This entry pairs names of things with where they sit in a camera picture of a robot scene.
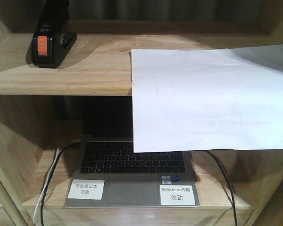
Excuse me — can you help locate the white paper sheet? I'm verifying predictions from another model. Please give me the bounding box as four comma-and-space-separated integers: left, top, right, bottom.
131, 45, 283, 153

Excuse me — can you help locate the black stapler with orange button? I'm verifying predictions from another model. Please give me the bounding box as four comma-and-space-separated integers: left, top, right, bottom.
26, 0, 77, 68

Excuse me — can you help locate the silver laptop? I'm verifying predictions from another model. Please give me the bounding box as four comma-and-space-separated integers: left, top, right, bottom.
65, 96, 200, 208

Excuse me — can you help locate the white label sticker right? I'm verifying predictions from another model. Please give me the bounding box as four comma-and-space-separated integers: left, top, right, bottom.
160, 185, 196, 206

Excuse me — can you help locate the white label sticker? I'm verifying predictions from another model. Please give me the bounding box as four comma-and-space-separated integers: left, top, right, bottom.
160, 185, 196, 206
67, 179, 105, 200

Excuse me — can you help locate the white label sticker left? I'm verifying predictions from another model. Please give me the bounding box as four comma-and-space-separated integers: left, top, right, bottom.
67, 179, 105, 200

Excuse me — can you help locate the wooden shelf unit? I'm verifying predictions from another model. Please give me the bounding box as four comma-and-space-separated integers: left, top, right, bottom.
0, 0, 283, 226

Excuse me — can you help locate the black cable left of laptop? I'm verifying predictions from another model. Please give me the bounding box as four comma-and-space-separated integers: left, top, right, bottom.
39, 139, 82, 226

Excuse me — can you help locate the black cable of laptop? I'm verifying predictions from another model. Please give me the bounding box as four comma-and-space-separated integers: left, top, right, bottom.
204, 150, 238, 226
39, 139, 82, 226

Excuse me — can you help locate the black cable right of laptop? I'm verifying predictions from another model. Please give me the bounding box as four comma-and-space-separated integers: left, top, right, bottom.
204, 150, 238, 226

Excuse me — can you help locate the white cable left of laptop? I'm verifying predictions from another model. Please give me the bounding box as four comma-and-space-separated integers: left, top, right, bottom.
33, 138, 82, 226

